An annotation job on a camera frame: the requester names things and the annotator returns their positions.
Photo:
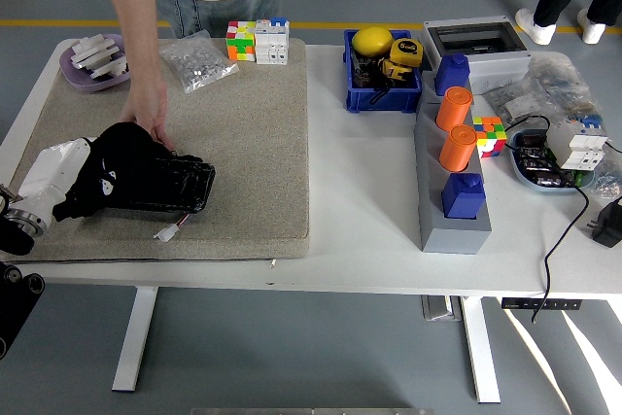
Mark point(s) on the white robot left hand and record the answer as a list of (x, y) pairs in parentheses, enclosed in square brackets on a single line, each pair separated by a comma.
[(53, 167)]

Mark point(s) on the person's right hand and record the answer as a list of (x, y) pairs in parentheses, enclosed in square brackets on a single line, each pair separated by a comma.
[(148, 109)]

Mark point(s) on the black rag with white print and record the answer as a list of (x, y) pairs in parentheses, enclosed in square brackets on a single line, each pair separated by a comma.
[(121, 152)]

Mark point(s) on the person's right forearm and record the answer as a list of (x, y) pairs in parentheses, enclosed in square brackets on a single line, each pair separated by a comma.
[(131, 11)]

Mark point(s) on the black table control panel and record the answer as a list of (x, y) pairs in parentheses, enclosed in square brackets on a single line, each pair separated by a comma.
[(539, 303)]

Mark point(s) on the white T-shaped plastic piece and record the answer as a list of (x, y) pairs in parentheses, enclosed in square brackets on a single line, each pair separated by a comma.
[(111, 70)]

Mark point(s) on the clear bag of metal nuts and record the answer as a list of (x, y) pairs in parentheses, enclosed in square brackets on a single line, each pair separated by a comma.
[(199, 62)]

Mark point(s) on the purple tray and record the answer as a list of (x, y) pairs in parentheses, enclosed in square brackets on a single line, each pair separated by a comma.
[(82, 84)]

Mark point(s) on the long white plastic bar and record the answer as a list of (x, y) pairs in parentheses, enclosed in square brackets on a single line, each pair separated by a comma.
[(94, 54)]

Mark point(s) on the small white plastic piece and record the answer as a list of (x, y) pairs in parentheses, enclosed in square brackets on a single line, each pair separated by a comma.
[(92, 42)]

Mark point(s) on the grey-brown mat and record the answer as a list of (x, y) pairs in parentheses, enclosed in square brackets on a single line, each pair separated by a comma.
[(252, 143)]

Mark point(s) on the large multicolour puzzle cube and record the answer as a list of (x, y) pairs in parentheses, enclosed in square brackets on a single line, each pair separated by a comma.
[(240, 43)]

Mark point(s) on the white breaker block, blue tab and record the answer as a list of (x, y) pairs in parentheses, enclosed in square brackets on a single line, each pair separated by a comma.
[(270, 45)]

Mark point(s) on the white table leg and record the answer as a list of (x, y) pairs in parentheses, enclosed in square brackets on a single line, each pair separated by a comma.
[(478, 347), (136, 337)]

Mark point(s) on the dark jar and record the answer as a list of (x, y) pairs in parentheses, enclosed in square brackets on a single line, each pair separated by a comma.
[(363, 72)]

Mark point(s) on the yellow round ball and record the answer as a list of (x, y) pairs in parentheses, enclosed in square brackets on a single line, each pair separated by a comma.
[(371, 41)]

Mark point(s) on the blue plastic bin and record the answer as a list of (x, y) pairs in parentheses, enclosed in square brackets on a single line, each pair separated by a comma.
[(382, 99)]

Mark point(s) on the yellow and black tape measure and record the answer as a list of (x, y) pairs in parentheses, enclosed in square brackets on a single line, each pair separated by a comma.
[(394, 72)]

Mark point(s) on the yellow tape measure, black disc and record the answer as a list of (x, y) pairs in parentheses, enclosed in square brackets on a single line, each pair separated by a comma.
[(406, 53)]

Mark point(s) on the orange cylinder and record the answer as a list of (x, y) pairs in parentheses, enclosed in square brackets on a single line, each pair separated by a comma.
[(457, 150), (453, 111)]

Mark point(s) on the blue square block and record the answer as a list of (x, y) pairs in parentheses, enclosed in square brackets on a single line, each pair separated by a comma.
[(462, 198), (452, 75)]

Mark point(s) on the grey stepped holder block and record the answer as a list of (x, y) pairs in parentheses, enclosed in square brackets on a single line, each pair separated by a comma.
[(450, 239)]

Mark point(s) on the small multicolour puzzle cube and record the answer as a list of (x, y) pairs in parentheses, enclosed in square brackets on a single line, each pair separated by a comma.
[(490, 138)]

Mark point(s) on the grey box under table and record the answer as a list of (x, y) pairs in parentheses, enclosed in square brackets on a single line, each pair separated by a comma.
[(439, 308)]

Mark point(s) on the clear bag of grey parts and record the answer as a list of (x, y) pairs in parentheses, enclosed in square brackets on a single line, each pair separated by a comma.
[(515, 104)]

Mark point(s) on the light blue bowl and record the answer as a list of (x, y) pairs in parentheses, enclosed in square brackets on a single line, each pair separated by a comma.
[(528, 183)]

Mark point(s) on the black modules in bowl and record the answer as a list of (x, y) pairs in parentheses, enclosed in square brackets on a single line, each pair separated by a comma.
[(533, 162)]

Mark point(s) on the clear bag of electronic parts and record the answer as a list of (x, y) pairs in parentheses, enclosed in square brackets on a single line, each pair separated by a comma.
[(563, 79)]

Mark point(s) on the white breaker with blue tabs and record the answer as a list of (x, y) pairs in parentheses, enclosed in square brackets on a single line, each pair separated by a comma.
[(577, 148)]

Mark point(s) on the clear bag of small rings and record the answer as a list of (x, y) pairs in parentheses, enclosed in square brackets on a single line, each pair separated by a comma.
[(607, 184)]

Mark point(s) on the black power adapter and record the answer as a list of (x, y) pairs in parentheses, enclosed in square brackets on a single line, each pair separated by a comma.
[(609, 224)]

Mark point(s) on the grey electrical enclosure box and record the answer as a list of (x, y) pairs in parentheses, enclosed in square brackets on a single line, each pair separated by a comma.
[(500, 65)]

